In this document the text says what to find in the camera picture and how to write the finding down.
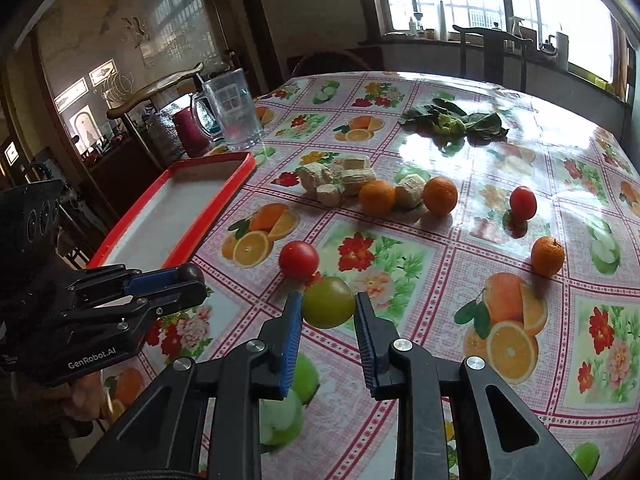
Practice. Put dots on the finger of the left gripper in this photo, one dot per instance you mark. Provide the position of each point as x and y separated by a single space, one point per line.
150 304
160 279

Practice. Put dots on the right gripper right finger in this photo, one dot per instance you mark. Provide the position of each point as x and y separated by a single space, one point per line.
497 435

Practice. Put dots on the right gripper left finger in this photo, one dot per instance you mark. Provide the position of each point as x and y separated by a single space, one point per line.
160 435

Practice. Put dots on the red tomato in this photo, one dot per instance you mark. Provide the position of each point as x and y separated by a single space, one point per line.
523 204
298 260

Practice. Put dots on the orange tangerine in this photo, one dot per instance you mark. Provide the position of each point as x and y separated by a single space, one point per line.
440 196
547 256
377 198

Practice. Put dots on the green tomato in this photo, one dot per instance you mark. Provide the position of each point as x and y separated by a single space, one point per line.
328 303

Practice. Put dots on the left hand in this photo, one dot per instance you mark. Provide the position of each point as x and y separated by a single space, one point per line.
87 400

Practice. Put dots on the red rimmed white tray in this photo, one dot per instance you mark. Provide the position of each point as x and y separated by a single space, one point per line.
168 222

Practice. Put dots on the dark red thermos cup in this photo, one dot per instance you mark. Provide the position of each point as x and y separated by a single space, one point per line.
193 140

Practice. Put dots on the wooden chair with curved top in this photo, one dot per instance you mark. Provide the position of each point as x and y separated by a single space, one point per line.
147 113

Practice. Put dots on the clear glass beer mug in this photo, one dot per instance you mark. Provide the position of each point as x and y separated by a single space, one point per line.
224 111

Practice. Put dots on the floral fruit plastic tablecloth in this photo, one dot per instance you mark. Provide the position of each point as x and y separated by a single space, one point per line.
458 285

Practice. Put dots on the round beige tofu piece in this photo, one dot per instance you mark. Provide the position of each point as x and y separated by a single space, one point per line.
329 195

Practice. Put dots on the beige ribbed tofu block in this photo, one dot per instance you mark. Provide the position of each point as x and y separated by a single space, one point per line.
352 180

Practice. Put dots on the square beige tofu block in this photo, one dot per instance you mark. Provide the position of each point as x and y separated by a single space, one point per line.
352 161

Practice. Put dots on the white tofu block right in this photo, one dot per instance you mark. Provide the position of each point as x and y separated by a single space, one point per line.
409 191

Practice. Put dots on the green leafy vegetable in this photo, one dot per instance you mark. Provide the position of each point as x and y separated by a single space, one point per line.
444 118

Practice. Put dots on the kettle on sill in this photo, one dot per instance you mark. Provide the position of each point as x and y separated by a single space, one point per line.
547 47

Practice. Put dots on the dark chair by window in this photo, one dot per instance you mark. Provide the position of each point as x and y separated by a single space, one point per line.
494 52

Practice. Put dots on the white container on sill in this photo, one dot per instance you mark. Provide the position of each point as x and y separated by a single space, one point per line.
562 44

